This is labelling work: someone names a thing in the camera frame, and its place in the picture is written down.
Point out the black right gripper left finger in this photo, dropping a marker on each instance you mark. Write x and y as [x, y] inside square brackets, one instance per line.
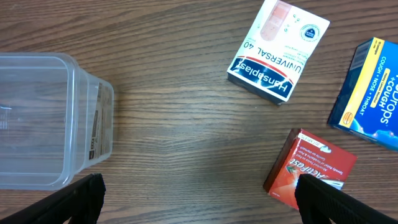
[80, 202]

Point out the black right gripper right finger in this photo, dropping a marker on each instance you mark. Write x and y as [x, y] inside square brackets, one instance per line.
[320, 203]

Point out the red ActiFast medicine box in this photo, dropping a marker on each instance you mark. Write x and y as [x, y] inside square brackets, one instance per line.
[305, 153]

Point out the clear plastic container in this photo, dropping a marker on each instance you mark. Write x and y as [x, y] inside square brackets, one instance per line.
[56, 120]

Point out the blue VapoDrops cough box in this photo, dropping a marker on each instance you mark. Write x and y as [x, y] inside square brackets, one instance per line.
[367, 103]

